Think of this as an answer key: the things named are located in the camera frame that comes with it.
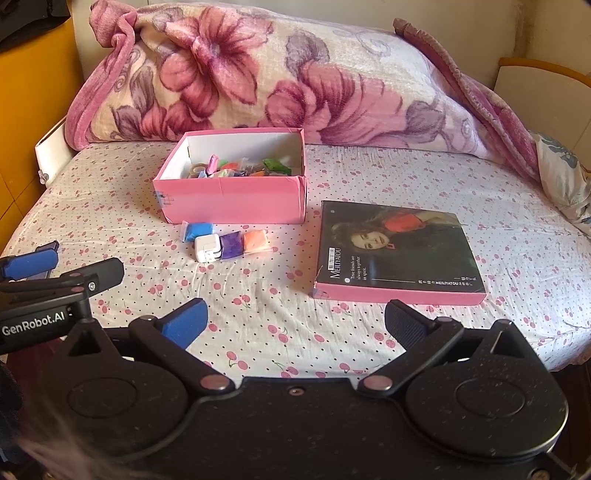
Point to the yellow cabinet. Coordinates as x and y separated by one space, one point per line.
32 115

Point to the orange clay packet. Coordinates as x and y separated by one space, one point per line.
255 241

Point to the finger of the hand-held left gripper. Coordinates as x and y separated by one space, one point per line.
27 266
104 272

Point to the white charger adapter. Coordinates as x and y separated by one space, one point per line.
206 249

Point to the pink floral fleece blanket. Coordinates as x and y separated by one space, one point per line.
286 78

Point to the black cloth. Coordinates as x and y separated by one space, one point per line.
23 21

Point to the portrait print box lid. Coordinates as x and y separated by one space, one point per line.
397 249

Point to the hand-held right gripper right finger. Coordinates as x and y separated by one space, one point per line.
402 323

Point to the pile of colourful clay packets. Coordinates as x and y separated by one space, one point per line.
240 168

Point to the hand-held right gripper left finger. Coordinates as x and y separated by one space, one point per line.
184 323

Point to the pink cardboard box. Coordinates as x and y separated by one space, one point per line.
231 201

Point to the purple clay packet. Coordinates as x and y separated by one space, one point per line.
232 245

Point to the white board with orange trim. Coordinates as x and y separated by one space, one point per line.
540 90

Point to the blue clay packet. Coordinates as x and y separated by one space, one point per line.
197 230

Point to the white bed side board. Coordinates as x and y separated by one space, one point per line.
53 154

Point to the blue floral pillow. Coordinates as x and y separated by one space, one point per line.
563 175

